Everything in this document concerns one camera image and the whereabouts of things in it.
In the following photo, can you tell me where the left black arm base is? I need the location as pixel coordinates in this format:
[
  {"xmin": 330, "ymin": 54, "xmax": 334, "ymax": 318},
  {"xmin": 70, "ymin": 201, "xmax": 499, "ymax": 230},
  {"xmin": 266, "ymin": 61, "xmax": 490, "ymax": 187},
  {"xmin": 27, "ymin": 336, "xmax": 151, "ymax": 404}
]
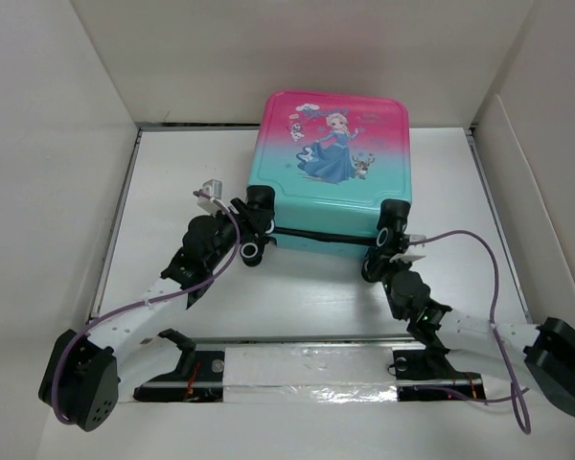
[{"xmin": 133, "ymin": 329, "xmax": 225, "ymax": 403}]

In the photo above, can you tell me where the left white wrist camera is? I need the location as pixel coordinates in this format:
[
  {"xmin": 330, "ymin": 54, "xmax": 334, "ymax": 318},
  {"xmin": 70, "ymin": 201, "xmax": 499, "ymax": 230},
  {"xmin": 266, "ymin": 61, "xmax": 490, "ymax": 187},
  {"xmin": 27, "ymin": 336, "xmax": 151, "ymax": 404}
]
[{"xmin": 194, "ymin": 179, "xmax": 222, "ymax": 215}]

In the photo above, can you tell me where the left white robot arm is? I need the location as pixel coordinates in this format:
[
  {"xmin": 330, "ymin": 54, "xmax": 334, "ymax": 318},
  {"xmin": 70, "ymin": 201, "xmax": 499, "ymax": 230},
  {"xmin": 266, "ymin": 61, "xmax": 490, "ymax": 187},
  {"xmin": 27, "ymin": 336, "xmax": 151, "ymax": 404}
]
[{"xmin": 38, "ymin": 186, "xmax": 275, "ymax": 432}]

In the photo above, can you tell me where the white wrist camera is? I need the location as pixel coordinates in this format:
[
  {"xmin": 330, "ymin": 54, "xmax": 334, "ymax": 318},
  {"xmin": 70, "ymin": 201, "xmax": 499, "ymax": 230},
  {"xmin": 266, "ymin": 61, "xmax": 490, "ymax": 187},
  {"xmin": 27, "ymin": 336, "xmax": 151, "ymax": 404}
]
[
  {"xmin": 390, "ymin": 234, "xmax": 426, "ymax": 264},
  {"xmin": 194, "ymin": 179, "xmax": 222, "ymax": 215}
]

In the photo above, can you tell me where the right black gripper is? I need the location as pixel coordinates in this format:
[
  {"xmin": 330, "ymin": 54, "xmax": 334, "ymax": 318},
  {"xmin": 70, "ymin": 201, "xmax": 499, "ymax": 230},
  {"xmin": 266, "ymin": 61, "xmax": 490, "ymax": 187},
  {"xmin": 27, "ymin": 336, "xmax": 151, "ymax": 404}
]
[{"xmin": 367, "ymin": 245, "xmax": 414, "ymax": 319}]

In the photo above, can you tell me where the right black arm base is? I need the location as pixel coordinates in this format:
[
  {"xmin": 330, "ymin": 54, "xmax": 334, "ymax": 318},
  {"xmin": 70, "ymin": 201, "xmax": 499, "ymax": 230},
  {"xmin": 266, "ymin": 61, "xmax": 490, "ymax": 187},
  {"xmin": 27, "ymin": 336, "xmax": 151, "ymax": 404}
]
[{"xmin": 386, "ymin": 349, "xmax": 487, "ymax": 403}]

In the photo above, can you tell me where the pink and teal kids suitcase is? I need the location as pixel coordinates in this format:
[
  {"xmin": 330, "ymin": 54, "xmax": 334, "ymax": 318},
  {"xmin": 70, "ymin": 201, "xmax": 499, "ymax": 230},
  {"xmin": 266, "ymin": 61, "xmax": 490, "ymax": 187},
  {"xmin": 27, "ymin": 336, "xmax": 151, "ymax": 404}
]
[{"xmin": 241, "ymin": 91, "xmax": 412, "ymax": 266}]

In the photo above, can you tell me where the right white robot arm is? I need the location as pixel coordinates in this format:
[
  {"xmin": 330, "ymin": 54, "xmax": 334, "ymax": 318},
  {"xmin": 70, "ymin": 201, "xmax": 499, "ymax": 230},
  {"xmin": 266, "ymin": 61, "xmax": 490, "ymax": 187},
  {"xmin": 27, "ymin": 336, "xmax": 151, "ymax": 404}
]
[{"xmin": 362, "ymin": 228, "xmax": 575, "ymax": 418}]

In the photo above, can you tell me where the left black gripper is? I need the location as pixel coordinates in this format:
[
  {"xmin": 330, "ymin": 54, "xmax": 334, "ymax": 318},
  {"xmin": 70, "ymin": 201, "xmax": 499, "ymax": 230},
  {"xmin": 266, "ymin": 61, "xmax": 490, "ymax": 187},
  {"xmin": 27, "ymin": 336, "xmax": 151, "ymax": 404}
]
[{"xmin": 206, "ymin": 199, "xmax": 272, "ymax": 272}]

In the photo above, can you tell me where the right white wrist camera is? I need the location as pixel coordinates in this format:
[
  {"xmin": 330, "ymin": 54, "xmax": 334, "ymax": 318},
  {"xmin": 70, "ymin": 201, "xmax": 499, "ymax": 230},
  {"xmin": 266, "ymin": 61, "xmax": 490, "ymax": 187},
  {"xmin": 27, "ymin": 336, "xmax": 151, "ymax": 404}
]
[{"xmin": 390, "ymin": 234, "xmax": 426, "ymax": 264}]

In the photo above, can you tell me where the aluminium rail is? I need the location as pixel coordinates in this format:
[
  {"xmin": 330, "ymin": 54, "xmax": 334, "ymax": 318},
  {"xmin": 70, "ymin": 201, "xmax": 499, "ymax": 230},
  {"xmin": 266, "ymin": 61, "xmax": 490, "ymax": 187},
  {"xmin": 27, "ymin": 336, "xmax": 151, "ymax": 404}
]
[{"xmin": 194, "ymin": 334, "xmax": 420, "ymax": 345}]

